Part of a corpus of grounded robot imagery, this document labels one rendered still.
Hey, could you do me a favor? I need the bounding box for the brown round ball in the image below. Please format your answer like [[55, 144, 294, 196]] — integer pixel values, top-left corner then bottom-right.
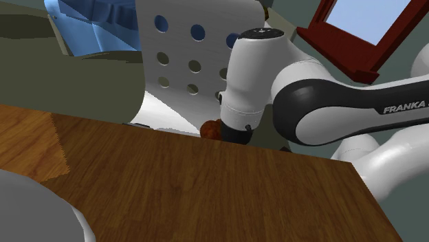
[[199, 118, 223, 140]]

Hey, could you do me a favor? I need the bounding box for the brown wooden table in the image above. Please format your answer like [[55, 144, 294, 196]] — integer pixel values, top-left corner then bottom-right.
[[0, 104, 404, 242]]

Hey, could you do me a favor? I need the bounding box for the white chair with round holes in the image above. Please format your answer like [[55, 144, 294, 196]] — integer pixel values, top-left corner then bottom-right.
[[129, 0, 270, 138]]

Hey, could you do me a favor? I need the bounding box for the dark red framed window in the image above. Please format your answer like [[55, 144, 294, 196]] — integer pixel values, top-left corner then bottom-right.
[[296, 0, 429, 85]]

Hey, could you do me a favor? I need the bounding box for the blue cloth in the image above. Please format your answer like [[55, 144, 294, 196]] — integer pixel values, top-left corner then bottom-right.
[[43, 0, 142, 58]]

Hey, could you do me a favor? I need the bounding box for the grey round bowl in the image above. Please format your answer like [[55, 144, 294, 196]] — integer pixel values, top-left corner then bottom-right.
[[0, 168, 97, 242]]

